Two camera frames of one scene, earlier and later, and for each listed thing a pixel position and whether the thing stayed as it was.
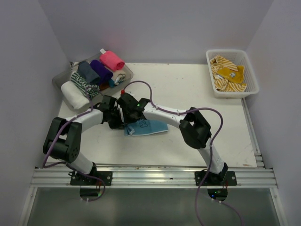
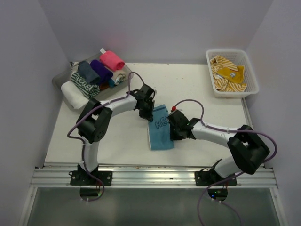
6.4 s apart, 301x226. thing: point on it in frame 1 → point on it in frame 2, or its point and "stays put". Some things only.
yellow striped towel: (227, 77) stays put
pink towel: (112, 60) stays put
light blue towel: (143, 126) → (159, 129)
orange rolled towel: (104, 85) stays put
